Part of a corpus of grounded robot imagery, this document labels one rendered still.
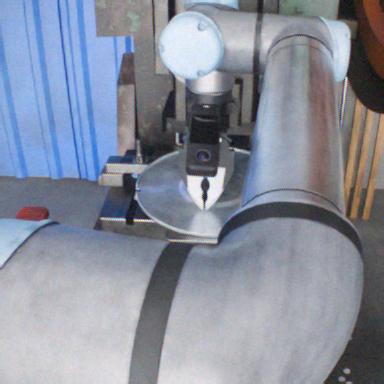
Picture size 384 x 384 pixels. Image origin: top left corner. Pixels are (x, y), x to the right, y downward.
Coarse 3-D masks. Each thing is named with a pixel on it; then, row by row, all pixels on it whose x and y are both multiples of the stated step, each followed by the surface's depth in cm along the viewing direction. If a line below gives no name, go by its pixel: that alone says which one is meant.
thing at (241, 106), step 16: (176, 0) 70; (240, 0) 69; (256, 0) 69; (176, 80) 78; (240, 80) 76; (176, 96) 80; (240, 96) 76; (176, 112) 81; (224, 112) 77; (240, 112) 78
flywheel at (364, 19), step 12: (360, 0) 93; (372, 0) 90; (360, 12) 93; (372, 12) 89; (360, 24) 94; (372, 24) 87; (360, 36) 94; (372, 36) 86; (372, 48) 86; (372, 60) 87
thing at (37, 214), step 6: (24, 210) 80; (30, 210) 80; (36, 210) 80; (42, 210) 80; (18, 216) 79; (24, 216) 79; (30, 216) 79; (36, 216) 79; (42, 216) 79; (48, 216) 81
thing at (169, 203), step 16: (160, 160) 90; (176, 160) 90; (240, 160) 90; (144, 176) 85; (160, 176) 85; (176, 176) 85; (240, 176) 84; (160, 192) 81; (176, 192) 81; (224, 192) 80; (240, 192) 80; (144, 208) 76; (160, 208) 77; (176, 208) 77; (192, 208) 77; (208, 208) 77; (224, 208) 77; (176, 224) 73; (192, 224) 73; (208, 224) 73
